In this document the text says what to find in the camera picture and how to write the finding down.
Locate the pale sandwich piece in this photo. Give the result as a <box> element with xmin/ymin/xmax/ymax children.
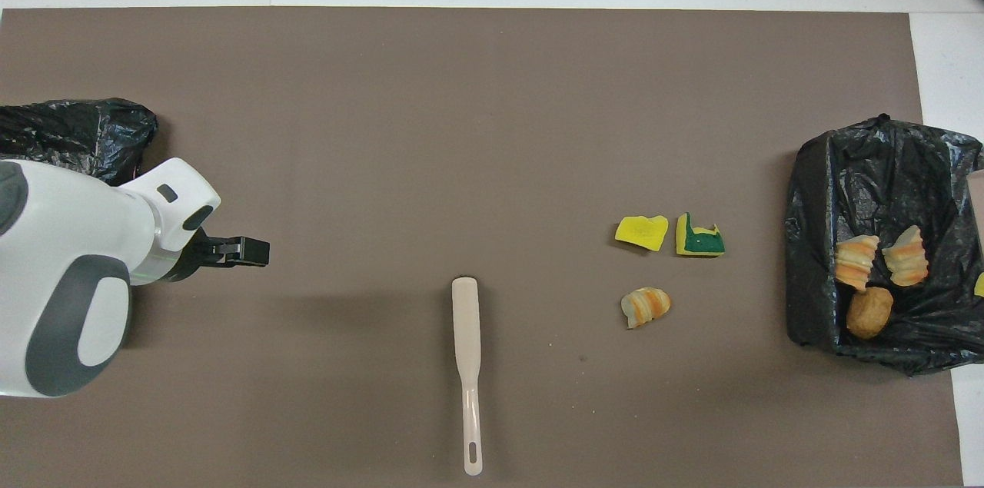
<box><xmin>835</xmin><ymin>234</ymin><xmax>880</xmax><ymax>291</ymax></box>

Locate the green and yellow sponge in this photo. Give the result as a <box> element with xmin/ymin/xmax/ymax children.
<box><xmin>675</xmin><ymin>212</ymin><xmax>726</xmax><ymax>258</ymax></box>

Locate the brown bread roll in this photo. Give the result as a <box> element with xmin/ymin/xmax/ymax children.
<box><xmin>846</xmin><ymin>286</ymin><xmax>895</xmax><ymax>340</ymax></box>

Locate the bin with black trash bag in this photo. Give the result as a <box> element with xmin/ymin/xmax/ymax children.
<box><xmin>0</xmin><ymin>98</ymin><xmax>159</xmax><ymax>188</ymax></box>
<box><xmin>784</xmin><ymin>114</ymin><xmax>984</xmax><ymax>377</ymax></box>

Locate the beige brush with black bristles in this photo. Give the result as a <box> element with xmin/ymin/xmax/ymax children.
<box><xmin>451</xmin><ymin>277</ymin><xmax>484</xmax><ymax>476</ymax></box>

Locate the beige plastic dustpan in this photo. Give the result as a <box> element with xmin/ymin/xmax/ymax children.
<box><xmin>967</xmin><ymin>169</ymin><xmax>984</xmax><ymax>243</ymax></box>

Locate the brown table mat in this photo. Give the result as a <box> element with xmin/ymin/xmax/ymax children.
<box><xmin>0</xmin><ymin>8</ymin><xmax>963</xmax><ymax>488</ymax></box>

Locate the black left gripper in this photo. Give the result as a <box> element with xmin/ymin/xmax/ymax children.
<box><xmin>178</xmin><ymin>231</ymin><xmax>270</xmax><ymax>281</ymax></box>

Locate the large yellow sponge piece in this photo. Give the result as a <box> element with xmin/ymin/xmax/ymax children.
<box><xmin>614</xmin><ymin>215</ymin><xmax>670</xmax><ymax>252</ymax></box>

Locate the pale bread chunk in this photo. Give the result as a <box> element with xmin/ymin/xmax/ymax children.
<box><xmin>881</xmin><ymin>224</ymin><xmax>929</xmax><ymax>288</ymax></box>

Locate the small striped croissant piece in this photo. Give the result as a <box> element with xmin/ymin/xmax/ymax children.
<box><xmin>620</xmin><ymin>287</ymin><xmax>672</xmax><ymax>330</ymax></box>

